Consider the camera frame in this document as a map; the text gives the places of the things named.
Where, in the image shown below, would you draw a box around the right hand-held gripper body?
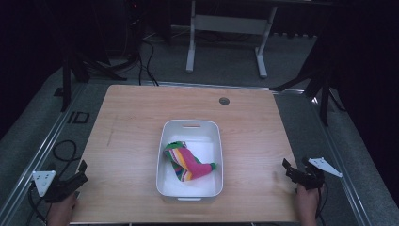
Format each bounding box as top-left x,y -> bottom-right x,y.
295,156 -> 343,191

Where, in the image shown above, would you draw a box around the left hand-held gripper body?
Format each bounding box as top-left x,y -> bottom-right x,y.
31,169 -> 79,203

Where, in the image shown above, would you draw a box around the person's right hand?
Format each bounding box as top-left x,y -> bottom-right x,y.
295,184 -> 325,226

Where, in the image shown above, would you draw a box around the person's left hand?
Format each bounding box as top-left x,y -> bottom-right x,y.
46,193 -> 78,226

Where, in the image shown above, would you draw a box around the black metal stand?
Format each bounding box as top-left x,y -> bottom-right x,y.
269,37 -> 348,127
53,46 -> 128,113

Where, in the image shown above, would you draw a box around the colourful striped sock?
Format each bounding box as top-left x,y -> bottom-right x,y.
163,140 -> 217,183

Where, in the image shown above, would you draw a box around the white plastic bin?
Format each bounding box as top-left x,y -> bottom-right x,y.
155,119 -> 224,202

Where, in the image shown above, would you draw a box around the left hand-held gripper cable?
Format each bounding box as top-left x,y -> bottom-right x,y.
26,183 -> 49,225

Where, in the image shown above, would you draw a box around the hand-held gripper cable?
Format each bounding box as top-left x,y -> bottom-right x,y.
26,183 -> 49,225
314,180 -> 329,221

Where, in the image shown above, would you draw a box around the right hand-held gripper cable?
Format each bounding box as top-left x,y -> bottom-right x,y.
314,180 -> 329,221

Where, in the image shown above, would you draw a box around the metal floor rail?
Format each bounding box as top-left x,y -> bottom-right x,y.
88,79 -> 306,95
0,83 -> 88,222
309,93 -> 375,226

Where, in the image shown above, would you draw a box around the black looped floor cable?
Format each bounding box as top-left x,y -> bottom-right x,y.
52,139 -> 78,177

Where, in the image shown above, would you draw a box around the black floor cables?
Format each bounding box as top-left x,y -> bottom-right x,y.
137,39 -> 160,87

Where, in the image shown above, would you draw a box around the white metal desk frame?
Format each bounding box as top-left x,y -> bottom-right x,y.
185,0 -> 279,79

